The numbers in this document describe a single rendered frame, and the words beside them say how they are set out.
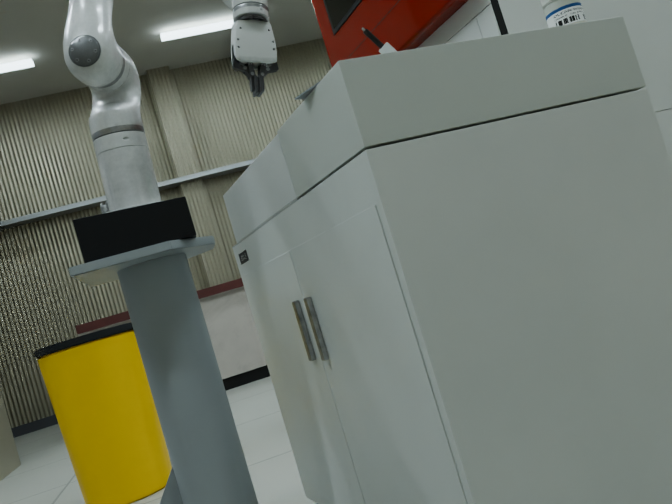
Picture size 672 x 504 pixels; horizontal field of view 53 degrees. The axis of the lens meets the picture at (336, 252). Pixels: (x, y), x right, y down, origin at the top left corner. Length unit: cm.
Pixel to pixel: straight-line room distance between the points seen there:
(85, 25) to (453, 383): 112
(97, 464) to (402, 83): 238
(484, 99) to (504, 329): 39
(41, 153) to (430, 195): 876
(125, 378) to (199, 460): 158
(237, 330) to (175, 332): 493
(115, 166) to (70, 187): 791
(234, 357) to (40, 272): 372
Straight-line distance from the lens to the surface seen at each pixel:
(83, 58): 163
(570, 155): 129
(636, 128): 142
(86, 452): 317
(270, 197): 155
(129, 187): 160
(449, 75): 120
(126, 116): 164
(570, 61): 137
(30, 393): 943
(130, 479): 315
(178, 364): 155
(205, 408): 156
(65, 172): 958
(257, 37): 163
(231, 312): 646
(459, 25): 189
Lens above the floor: 62
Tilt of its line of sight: 3 degrees up
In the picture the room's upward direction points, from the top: 17 degrees counter-clockwise
